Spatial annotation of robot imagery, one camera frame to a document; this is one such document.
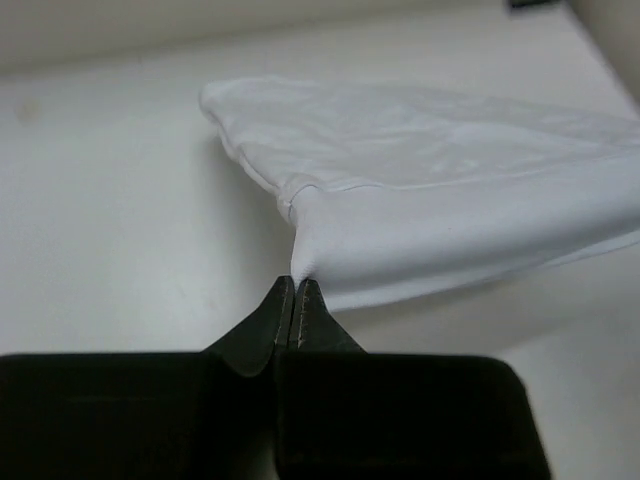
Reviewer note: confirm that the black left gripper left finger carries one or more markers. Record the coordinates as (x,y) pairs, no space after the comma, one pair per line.
(142,415)

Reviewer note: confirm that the white skirt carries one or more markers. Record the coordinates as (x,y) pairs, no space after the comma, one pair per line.
(396,192)

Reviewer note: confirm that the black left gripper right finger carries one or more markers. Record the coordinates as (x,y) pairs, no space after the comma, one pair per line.
(344,413)

